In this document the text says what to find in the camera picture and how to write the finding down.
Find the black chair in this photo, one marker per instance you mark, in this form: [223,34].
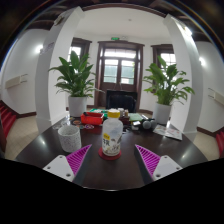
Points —
[121,101]

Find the green exit sign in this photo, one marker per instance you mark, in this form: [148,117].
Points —
[115,38]

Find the white speckled cup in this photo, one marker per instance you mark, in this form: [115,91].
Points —
[69,139]

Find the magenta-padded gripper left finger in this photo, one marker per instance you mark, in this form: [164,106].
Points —
[61,166]

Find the yellow-capped clear drink bottle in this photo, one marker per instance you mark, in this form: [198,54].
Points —
[112,133]

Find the black round device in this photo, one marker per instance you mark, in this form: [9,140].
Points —
[148,124]

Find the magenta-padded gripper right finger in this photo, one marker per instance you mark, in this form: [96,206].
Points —
[165,166]

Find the bushy potted plant white pot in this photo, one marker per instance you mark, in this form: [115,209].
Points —
[76,78]

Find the open magazine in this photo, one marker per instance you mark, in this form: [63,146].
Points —
[168,132]

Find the white wall radiator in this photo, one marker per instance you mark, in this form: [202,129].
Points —
[15,81]
[217,96]

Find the red plastic box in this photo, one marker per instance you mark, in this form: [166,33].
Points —
[92,119]

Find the dark wooden double door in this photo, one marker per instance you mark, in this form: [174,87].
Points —
[119,66]

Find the slender potted plant white pot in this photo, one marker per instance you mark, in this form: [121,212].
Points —
[165,85]

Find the green flat packet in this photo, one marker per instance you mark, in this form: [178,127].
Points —
[135,117]

